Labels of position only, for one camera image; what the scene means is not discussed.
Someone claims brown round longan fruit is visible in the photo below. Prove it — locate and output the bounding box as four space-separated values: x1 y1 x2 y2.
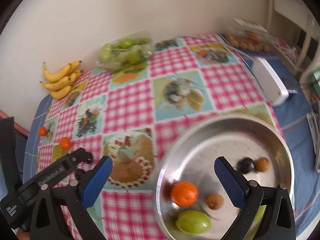
254 157 271 172

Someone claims dark plum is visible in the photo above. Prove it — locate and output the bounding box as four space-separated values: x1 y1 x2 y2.
84 152 93 164
74 168 86 181
236 157 254 174

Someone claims brown longan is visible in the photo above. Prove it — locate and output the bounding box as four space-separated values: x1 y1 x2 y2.
206 193 224 210

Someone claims large orange tangerine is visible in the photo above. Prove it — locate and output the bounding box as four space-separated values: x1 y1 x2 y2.
170 181 199 207

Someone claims bag of green fruits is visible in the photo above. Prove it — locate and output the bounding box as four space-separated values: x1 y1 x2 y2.
96 30 155 72

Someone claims green fruit left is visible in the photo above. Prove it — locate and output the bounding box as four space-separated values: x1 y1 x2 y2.
247 205 266 239

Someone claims green fruit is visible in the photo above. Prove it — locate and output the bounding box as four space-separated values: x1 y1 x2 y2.
247 205 266 239
175 210 212 235

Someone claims small orange tangerine far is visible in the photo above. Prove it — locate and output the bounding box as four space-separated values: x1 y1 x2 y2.
38 127 47 137

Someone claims orange tangerine upper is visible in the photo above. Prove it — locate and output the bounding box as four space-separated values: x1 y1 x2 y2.
59 137 72 151

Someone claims green fruit right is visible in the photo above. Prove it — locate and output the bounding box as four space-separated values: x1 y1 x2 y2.
175 210 212 235

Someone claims blue cloth under tablecloth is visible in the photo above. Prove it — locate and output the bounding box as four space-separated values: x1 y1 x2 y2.
23 32 320 235

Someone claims round steel tray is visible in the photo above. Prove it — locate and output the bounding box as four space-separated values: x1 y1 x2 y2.
154 114 296 239

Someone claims yellow banana bunch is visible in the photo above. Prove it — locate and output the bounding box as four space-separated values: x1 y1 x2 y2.
40 61 83 100

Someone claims white plastic box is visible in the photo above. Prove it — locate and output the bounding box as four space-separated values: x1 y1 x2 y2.
251 57 289 107

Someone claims pink checkered fruit tablecloth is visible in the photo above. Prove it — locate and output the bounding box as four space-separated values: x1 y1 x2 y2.
36 35 287 240

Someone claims black power adapter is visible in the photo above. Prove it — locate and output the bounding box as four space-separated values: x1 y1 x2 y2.
280 77 298 96

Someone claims clear box of longans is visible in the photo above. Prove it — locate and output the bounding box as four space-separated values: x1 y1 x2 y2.
223 18 278 52

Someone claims white chair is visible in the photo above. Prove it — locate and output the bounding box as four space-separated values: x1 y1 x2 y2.
266 0 319 88

